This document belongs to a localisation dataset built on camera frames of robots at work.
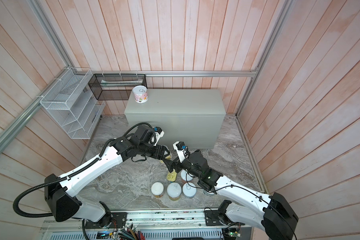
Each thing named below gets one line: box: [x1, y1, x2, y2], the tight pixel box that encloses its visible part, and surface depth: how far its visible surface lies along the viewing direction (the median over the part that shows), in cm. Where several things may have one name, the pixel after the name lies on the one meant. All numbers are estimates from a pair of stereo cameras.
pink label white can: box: [132, 85, 149, 104], surface depth 78 cm
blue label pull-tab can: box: [182, 182, 197, 198], surface depth 80 cm
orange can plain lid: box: [167, 182, 182, 201], surface depth 78 cm
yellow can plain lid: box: [151, 181, 164, 198], surface depth 79 cm
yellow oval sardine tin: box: [167, 169, 177, 182], surface depth 85 cm
